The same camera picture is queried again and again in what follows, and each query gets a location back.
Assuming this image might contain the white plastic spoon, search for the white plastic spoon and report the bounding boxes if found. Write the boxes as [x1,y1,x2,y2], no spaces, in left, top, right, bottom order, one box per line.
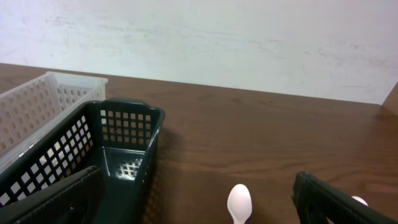
[227,184,252,224]

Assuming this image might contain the clear plastic basket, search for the clear plastic basket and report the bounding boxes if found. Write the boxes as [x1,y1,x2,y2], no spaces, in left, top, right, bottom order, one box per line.
[1,72,108,172]

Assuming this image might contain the dark green plastic basket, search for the dark green plastic basket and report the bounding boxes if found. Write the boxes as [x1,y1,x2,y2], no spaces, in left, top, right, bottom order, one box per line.
[1,100,165,223]

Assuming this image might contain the white plastic fork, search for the white plastic fork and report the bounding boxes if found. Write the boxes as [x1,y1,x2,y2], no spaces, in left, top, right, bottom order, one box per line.
[352,196,368,207]

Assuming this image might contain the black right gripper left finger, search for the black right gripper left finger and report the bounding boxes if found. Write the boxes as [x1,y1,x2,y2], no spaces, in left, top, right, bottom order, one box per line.
[1,166,105,223]

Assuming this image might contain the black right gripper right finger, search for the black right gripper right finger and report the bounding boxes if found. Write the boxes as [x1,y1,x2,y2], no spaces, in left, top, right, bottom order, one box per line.
[292,172,397,224]

